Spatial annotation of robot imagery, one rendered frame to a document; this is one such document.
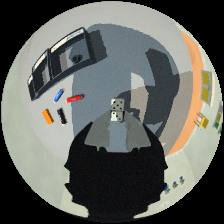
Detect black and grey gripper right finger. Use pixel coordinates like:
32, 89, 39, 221
123, 110, 168, 170

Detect dark grey bins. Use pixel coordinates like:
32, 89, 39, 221
27, 27, 97, 101

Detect white domino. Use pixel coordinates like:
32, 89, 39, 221
111, 98, 124, 121

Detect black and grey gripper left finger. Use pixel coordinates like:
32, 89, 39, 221
64, 110, 112, 171

